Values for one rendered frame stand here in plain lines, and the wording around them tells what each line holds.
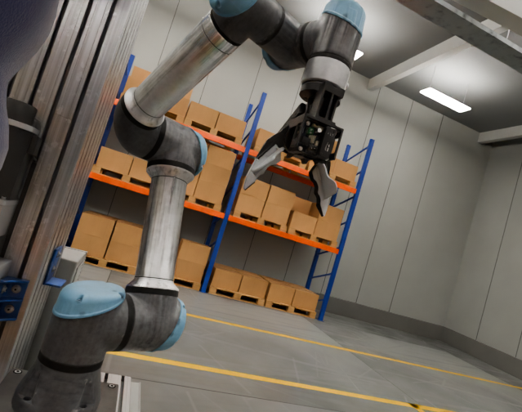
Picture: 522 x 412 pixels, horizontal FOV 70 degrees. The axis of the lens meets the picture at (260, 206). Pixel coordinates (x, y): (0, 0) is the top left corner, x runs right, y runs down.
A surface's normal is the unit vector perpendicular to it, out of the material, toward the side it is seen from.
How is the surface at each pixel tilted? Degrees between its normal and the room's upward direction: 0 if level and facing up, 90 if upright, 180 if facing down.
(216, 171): 90
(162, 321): 73
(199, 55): 140
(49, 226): 90
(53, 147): 90
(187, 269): 90
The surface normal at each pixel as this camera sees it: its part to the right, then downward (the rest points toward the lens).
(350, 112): 0.30, 0.03
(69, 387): 0.59, -0.19
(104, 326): 0.73, 0.11
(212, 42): -0.19, 0.69
